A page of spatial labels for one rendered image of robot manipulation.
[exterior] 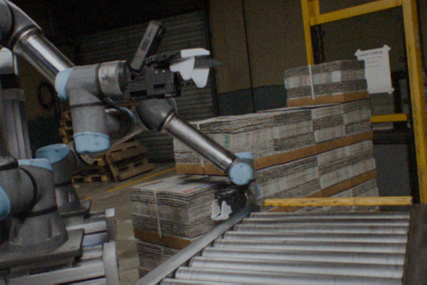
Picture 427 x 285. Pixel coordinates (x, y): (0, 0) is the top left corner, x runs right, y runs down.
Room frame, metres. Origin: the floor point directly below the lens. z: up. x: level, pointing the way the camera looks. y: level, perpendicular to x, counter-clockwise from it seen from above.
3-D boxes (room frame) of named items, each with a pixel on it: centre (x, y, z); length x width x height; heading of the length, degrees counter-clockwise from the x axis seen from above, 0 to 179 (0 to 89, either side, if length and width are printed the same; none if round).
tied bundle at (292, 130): (2.33, -0.27, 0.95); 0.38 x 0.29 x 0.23; 44
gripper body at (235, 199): (1.61, -0.04, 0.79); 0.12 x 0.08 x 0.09; 155
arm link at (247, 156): (1.74, -0.11, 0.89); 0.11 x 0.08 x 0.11; 172
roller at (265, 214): (1.30, -0.29, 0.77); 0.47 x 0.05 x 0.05; 65
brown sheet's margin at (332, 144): (2.53, -0.48, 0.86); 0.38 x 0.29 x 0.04; 45
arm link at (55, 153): (1.73, 0.59, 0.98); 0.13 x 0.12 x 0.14; 172
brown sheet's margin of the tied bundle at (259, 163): (2.05, -0.13, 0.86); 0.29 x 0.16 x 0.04; 134
